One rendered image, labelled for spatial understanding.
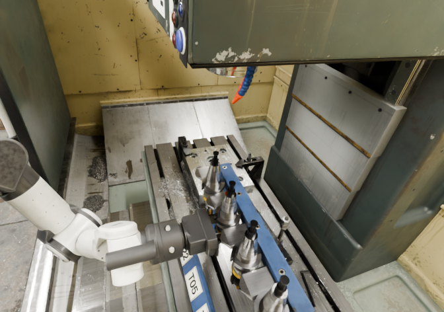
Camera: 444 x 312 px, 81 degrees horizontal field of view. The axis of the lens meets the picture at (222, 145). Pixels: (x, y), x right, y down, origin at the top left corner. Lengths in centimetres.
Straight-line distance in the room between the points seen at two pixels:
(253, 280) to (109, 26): 150
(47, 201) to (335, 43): 75
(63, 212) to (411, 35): 89
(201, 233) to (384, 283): 107
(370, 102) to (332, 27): 50
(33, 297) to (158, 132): 107
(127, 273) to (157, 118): 132
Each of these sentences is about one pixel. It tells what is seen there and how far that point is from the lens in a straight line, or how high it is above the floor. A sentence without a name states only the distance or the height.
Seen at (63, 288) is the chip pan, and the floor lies 67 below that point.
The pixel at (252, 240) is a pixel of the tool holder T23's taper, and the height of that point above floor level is 129.
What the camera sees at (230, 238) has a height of 122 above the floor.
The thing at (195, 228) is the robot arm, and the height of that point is 120.
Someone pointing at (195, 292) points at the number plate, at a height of 94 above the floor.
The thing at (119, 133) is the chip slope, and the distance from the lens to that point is 177.
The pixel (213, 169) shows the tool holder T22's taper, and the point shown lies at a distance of 67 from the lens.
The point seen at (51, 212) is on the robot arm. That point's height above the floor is 115.
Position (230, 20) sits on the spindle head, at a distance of 39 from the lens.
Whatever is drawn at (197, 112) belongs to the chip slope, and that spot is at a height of 81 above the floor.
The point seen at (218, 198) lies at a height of 122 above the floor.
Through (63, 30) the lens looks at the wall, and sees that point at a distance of 175.
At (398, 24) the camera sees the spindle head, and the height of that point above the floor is 165.
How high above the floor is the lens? 172
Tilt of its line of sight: 36 degrees down
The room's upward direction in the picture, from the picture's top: 6 degrees clockwise
